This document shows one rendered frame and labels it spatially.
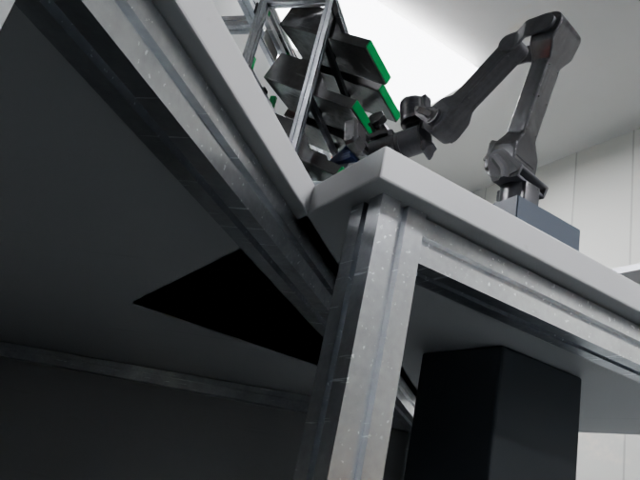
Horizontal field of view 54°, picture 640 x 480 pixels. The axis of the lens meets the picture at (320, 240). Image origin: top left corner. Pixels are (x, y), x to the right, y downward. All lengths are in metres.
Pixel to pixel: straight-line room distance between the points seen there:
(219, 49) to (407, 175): 0.18
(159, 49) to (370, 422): 0.28
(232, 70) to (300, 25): 1.16
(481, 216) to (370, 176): 0.11
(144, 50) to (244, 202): 0.16
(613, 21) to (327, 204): 3.07
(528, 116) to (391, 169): 0.65
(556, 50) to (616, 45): 2.48
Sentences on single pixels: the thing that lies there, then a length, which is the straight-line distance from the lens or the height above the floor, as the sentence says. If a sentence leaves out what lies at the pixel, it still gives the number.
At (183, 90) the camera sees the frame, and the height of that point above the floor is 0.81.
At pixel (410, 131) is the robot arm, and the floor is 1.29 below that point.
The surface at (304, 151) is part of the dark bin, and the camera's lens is 1.33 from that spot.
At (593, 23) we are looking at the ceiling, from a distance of 3.54.
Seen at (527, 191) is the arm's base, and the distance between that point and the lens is 1.04.
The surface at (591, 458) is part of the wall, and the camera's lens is 3.68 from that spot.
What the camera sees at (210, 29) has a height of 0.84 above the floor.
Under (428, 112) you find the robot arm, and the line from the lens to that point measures 1.25.
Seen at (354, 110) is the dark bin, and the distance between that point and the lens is 1.35.
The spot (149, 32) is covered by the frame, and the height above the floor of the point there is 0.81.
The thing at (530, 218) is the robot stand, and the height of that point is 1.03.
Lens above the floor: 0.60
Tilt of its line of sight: 22 degrees up
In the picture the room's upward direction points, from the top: 13 degrees clockwise
